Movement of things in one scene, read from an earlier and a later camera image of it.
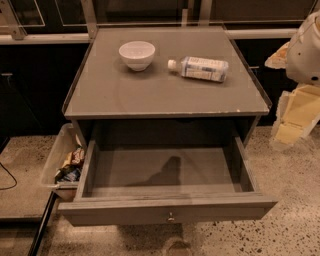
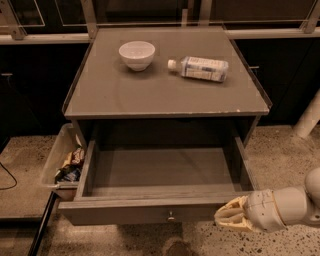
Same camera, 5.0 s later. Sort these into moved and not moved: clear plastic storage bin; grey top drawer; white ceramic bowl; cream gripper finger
Moved: cream gripper finger
Not moved: clear plastic storage bin; white ceramic bowl; grey top drawer
